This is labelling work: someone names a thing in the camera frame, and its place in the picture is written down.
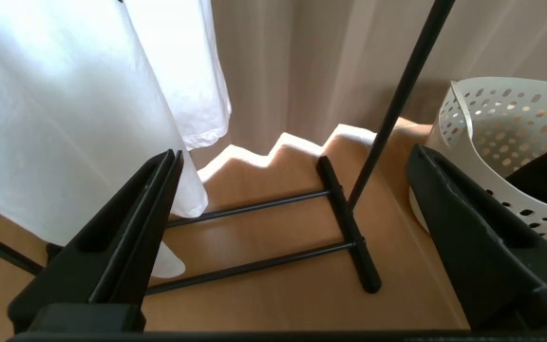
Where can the beige curtain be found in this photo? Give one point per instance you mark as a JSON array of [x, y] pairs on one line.
[[302, 57]]

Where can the white laundry basket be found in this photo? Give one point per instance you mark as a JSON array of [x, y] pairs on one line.
[[473, 123]]

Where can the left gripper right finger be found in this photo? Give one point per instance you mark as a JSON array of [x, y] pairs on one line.
[[468, 247]]

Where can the black clothes rack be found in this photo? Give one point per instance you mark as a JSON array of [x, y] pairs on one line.
[[349, 223]]

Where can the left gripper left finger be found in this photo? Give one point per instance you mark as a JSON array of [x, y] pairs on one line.
[[64, 285]]

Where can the white printed t-shirt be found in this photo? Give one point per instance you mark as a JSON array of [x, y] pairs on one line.
[[64, 119]]

